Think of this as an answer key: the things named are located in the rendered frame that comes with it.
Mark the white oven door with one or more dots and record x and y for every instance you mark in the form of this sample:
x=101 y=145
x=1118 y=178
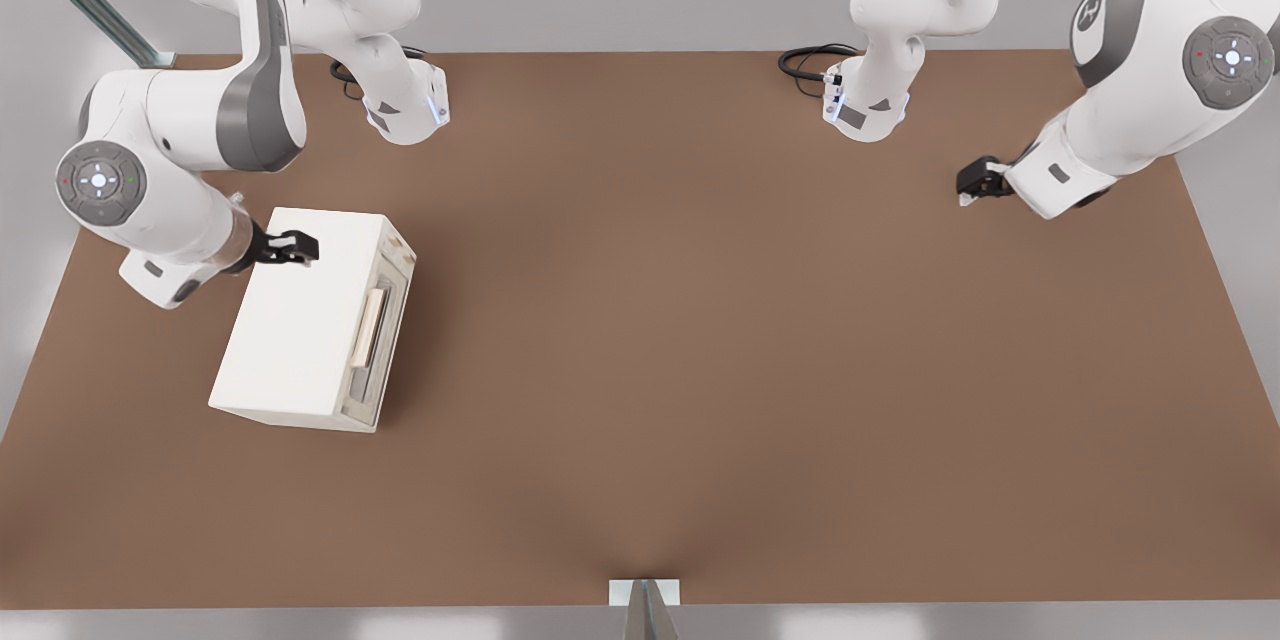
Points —
x=378 y=340

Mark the white oven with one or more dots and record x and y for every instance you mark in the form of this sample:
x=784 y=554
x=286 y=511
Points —
x=305 y=315

